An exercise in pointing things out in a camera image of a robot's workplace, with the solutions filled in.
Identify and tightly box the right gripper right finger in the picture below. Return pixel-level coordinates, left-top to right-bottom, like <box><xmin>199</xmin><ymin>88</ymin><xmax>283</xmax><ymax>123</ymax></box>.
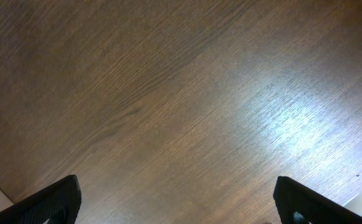
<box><xmin>273</xmin><ymin>176</ymin><xmax>362</xmax><ymax>224</ymax></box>

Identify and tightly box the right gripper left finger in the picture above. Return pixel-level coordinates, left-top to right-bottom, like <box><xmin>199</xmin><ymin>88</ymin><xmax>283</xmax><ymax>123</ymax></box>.
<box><xmin>0</xmin><ymin>175</ymin><xmax>82</xmax><ymax>224</ymax></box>

